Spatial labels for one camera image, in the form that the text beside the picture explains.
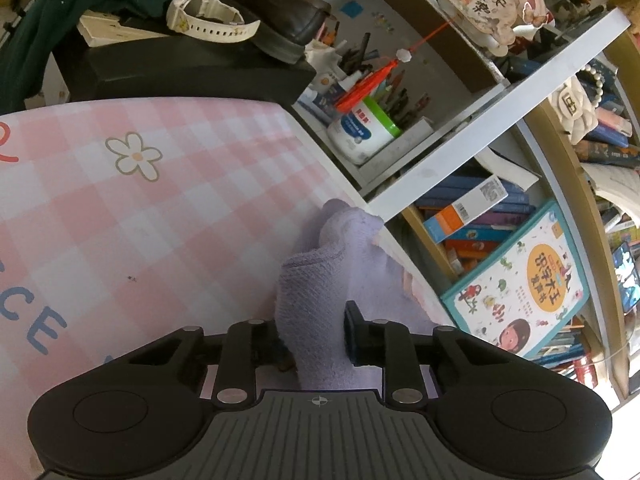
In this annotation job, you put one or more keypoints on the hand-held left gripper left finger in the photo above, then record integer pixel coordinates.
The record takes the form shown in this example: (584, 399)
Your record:
(262, 340)

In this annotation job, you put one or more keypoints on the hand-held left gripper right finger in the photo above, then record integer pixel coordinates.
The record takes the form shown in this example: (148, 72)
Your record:
(351, 335)

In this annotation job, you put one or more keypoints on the lilac and pink sweater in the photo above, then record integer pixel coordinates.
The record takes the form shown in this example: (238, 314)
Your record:
(340, 270)

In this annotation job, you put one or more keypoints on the pink checked cartoon table mat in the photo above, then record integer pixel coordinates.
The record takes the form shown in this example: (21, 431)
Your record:
(150, 220)

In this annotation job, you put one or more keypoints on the white and orange carton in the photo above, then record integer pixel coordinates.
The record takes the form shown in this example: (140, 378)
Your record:
(465, 207)

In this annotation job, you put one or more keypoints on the teal children's picture book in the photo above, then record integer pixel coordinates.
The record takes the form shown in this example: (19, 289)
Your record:
(515, 280)

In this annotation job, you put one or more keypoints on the white tub with green lid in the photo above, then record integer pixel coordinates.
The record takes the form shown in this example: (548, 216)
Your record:
(357, 132)

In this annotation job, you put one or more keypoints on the stack of blue books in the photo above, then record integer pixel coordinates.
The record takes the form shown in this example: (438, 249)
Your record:
(515, 205)

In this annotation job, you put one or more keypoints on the thick open book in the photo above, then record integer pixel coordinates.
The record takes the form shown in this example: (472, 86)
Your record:
(505, 167)

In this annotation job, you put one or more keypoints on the bunch of pens and pencils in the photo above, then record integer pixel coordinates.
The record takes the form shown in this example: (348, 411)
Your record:
(395, 100)

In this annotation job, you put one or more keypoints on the red tassel charm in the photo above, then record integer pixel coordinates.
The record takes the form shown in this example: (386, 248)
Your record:
(365, 85)

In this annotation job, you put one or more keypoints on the white glue bottle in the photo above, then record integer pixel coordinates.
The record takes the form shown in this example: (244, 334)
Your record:
(350, 82)

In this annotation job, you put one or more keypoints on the white bookshelf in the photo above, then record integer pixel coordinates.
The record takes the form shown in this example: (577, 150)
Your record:
(500, 110)

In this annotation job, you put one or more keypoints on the tablet screen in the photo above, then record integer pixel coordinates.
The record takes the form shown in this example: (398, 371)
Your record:
(627, 275)

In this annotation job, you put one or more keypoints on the black side cabinet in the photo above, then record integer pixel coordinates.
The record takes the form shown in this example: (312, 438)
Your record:
(175, 70)

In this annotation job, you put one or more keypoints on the white wristwatch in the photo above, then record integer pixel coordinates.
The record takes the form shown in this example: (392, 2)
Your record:
(215, 27)

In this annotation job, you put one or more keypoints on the white quilted handbag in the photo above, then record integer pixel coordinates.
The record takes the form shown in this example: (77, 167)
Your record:
(575, 110)

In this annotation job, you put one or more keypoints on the blue sticky note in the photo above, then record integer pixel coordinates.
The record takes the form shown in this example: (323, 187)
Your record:
(351, 9)

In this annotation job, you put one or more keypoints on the pile of shelf books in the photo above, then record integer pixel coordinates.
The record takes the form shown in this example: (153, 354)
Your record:
(610, 130)

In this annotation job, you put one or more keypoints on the brown leather shoe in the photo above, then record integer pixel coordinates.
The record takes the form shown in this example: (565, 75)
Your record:
(285, 5)

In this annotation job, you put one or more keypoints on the pale wooden board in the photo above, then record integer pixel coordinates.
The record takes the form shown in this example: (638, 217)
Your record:
(105, 30)

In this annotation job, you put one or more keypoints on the rabbit paper decoration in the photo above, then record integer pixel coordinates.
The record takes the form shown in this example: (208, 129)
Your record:
(480, 5)

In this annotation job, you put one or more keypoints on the dark green garment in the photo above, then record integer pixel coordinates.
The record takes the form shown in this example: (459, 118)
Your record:
(30, 35)

